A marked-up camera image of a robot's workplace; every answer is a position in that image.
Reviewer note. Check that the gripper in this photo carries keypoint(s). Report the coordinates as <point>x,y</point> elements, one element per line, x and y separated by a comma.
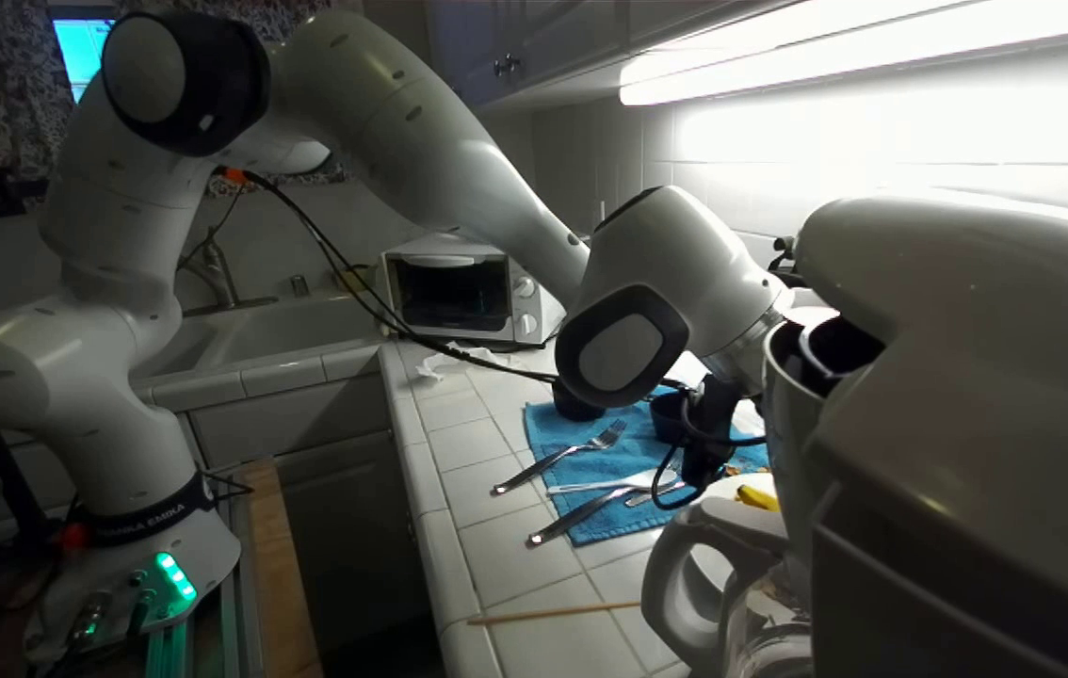
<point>711,424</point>

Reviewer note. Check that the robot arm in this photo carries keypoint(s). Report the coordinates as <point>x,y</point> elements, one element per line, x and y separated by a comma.
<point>120,282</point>

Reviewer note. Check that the blue towel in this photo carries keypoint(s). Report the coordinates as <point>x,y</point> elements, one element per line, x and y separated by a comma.
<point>609,452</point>

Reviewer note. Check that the dark blue bowl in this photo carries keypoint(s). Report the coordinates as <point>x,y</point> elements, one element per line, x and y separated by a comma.
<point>668,419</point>

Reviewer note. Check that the yellow banana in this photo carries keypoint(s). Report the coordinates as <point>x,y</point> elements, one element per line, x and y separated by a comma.
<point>758,497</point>

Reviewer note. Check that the metal spoon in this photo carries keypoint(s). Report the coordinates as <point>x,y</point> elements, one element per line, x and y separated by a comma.
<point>605,486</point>

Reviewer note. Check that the dark cup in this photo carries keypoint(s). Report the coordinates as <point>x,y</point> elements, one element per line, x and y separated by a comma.
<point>576,405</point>

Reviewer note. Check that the metal fork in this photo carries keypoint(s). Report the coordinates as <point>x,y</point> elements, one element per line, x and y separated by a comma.
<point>558,457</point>

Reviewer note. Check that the metal knife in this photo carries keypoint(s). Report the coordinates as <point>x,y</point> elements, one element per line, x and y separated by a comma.
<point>581,516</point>

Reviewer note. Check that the toaster oven knob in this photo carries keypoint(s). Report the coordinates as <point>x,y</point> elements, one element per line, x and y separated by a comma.
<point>527,325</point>
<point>525,287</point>

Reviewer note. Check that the white toaster oven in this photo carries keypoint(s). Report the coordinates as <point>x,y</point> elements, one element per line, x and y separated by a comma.
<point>534,268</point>

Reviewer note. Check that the wooden stick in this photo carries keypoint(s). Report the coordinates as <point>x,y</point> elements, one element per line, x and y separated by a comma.
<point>553,613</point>

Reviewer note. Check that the white coffee maker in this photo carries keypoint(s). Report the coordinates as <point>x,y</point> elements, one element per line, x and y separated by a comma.
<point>967,424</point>

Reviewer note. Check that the crumpled white paper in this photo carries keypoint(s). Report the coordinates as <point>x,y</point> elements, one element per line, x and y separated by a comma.
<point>459,363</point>

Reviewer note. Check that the toaster oven door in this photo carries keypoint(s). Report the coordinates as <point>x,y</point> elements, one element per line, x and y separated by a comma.
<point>449,294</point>

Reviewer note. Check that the lower cabinet door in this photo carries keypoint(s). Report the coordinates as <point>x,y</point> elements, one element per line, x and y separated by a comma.
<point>346,527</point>

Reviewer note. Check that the under-cabinet light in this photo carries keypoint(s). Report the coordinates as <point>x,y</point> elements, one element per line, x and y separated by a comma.
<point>873,47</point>

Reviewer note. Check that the upper cabinet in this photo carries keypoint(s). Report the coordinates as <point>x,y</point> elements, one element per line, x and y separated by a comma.
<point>572,38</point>

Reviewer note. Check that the cabinet knob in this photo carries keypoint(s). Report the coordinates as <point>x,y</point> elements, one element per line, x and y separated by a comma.
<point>508,66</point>

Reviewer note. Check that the sink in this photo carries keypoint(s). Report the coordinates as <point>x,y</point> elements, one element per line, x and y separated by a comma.
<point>280,330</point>

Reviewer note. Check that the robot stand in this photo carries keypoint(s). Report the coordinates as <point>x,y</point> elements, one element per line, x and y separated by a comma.
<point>275,565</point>

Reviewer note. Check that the metal tap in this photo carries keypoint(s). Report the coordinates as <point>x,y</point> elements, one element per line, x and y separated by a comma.
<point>218,268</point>

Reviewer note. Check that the window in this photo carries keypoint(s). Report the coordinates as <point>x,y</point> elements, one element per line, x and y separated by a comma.
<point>82,52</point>

